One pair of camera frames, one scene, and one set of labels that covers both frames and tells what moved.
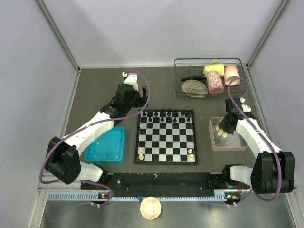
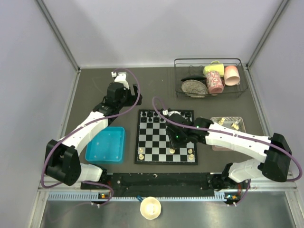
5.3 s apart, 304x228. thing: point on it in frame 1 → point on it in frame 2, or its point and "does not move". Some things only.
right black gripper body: x=223 y=125 → x=179 y=138
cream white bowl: x=150 y=207 does not move
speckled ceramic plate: x=194 y=88 does not move
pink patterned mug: x=215 y=84 does not move
